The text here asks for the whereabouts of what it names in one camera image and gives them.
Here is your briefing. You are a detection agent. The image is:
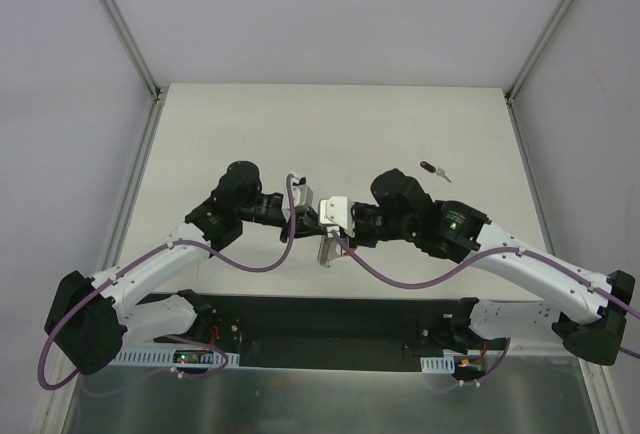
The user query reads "red handled keyring organizer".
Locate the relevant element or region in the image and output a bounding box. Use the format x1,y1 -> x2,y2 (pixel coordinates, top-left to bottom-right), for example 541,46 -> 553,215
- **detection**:
317,235 -> 347,268

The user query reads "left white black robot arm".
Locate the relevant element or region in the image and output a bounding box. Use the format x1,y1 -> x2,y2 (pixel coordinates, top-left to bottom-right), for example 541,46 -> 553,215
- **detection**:
39,161 -> 313,375

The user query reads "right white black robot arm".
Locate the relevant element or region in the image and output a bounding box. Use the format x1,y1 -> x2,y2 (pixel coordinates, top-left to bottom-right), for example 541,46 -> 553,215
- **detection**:
319,169 -> 639,366

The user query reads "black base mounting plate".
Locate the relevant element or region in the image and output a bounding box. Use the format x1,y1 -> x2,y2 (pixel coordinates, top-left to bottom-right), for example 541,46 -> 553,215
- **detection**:
174,295 -> 506,372

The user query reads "black tag key right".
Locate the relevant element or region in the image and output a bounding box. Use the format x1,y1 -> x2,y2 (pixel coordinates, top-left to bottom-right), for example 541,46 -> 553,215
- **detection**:
419,160 -> 452,183

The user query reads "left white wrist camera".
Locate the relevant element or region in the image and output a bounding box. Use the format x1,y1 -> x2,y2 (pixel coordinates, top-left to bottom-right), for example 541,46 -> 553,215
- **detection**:
281,172 -> 313,221

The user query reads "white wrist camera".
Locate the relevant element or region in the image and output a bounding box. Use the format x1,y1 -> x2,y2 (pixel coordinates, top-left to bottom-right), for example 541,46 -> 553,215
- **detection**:
318,196 -> 354,232
281,172 -> 313,221

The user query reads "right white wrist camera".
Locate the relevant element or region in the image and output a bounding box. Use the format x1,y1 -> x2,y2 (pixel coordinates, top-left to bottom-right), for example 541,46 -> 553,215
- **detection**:
318,196 -> 354,232

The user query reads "right white cable duct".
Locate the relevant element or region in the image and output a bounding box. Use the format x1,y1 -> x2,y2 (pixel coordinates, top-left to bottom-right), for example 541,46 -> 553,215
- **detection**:
420,355 -> 456,375

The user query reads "white cable duct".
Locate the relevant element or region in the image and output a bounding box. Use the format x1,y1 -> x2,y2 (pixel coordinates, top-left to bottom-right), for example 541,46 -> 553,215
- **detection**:
110,347 -> 240,369
420,355 -> 456,375

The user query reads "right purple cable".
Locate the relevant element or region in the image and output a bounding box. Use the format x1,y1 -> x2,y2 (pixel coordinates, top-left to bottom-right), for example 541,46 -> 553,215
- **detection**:
329,233 -> 640,395

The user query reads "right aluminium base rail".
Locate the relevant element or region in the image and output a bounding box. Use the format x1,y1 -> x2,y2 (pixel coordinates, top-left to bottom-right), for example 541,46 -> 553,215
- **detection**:
507,338 -> 571,357

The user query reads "left white cable duct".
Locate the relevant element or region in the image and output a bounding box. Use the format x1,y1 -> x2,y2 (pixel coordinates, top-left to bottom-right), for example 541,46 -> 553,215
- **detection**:
110,347 -> 240,369

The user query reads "left aluminium frame post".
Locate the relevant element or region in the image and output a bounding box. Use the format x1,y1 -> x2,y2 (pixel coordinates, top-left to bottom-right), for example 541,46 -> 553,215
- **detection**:
98,0 -> 163,101

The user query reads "aluminium frame post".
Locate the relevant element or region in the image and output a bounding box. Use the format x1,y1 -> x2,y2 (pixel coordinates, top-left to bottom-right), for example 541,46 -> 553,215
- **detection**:
98,0 -> 163,101
504,0 -> 577,106

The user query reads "right aluminium frame post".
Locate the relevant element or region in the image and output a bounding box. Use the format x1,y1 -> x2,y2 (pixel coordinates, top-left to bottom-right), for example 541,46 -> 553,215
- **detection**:
504,0 -> 577,106

